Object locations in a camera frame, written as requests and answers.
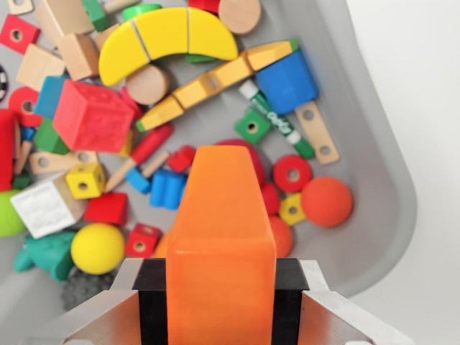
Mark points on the yellow wooden banana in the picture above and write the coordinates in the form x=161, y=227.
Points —
x=165, y=34

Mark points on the natural wooden block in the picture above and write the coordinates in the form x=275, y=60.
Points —
x=64, y=16
x=79, y=55
x=107, y=37
x=37, y=68

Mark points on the grey studded brick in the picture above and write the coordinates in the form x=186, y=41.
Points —
x=86, y=287

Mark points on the lime green ball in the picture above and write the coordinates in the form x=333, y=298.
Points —
x=9, y=215

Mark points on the natural wooden cylinder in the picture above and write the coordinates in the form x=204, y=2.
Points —
x=239, y=16
x=147, y=86

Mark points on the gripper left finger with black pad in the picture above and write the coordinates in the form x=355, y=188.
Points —
x=108, y=320

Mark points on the wooden bolt with green head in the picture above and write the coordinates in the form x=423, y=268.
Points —
x=94, y=14

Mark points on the blue wooden block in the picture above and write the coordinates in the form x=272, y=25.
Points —
x=48, y=97

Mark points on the green wooden disc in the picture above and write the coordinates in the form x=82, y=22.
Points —
x=140, y=10

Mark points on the red embossed cube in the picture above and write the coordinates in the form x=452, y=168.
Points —
x=90, y=115

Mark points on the yellow segmented wooden stick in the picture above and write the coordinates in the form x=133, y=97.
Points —
x=215, y=81

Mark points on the red half sphere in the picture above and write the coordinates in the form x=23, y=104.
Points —
x=271, y=199

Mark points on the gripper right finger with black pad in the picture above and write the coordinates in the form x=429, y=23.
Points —
x=323, y=320

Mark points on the red wooden cube with holes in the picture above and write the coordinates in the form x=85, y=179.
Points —
x=27, y=28
x=149, y=235

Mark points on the small red wooden nut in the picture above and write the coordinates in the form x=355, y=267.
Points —
x=179, y=160

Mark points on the small dark green piece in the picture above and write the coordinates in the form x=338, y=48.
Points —
x=22, y=180

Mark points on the wooden bar with two holes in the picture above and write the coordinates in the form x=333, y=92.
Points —
x=14, y=5
x=318, y=131

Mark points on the green wooden block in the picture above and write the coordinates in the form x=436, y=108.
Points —
x=50, y=138

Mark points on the red wooden wheel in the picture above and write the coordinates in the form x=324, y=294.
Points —
x=18, y=97
x=284, y=183

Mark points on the orange wooden block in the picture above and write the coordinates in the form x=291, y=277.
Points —
x=219, y=233

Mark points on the green wooden wedge piece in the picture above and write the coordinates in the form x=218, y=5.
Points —
x=199, y=59

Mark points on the large red soft shape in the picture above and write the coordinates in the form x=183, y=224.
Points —
x=7, y=151

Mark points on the blue lobed wooden piece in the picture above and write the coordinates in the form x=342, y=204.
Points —
x=167, y=188

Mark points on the yellow wooden cube with holes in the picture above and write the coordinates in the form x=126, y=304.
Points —
x=298, y=215
x=93, y=174

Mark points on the white embossed cube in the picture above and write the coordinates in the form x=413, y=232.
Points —
x=43, y=208

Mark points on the small red wooden block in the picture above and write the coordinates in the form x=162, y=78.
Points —
x=203, y=5

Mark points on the yellow foam ball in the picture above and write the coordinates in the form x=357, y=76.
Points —
x=97, y=248

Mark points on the grey plastic bin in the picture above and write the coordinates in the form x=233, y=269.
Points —
x=359, y=125

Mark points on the red plastic apple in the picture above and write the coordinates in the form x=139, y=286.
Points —
x=257, y=161

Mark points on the red wooden piece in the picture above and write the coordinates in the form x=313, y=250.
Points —
x=131, y=104

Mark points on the small yellow wooden piece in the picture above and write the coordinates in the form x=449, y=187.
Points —
x=126, y=143

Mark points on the teal rubber toy animal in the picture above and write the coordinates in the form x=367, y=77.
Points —
x=46, y=255

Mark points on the wooden bolt with blue head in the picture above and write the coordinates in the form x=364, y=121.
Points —
x=138, y=181

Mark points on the green wooden cube with holes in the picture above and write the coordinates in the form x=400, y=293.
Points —
x=244, y=120

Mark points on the blue foam block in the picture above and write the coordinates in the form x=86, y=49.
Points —
x=287, y=82

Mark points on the green Expo marker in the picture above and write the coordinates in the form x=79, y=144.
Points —
x=276, y=120

